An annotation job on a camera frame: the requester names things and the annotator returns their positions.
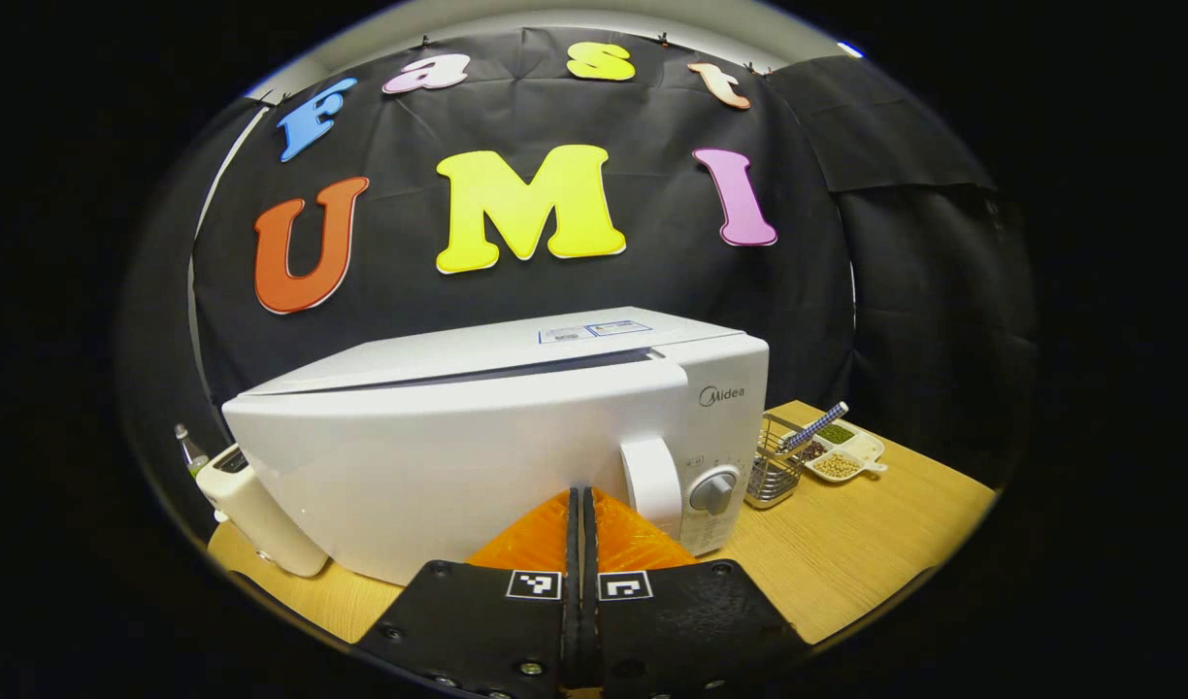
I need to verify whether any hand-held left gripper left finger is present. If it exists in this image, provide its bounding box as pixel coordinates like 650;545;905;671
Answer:
356;487;581;699

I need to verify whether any white divided bean dish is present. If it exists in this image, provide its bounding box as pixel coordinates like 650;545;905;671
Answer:
798;419;888;483

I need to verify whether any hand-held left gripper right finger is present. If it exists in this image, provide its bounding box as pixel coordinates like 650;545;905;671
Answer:
582;487;809;698

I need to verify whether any white microwave oven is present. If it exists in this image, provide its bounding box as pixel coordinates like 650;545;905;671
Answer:
222;307;770;586

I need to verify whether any green drink bottle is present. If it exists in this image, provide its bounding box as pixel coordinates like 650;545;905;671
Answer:
174;423;210;479

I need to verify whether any metal wire basket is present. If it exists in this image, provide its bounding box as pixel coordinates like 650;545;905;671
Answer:
744;413;818;510

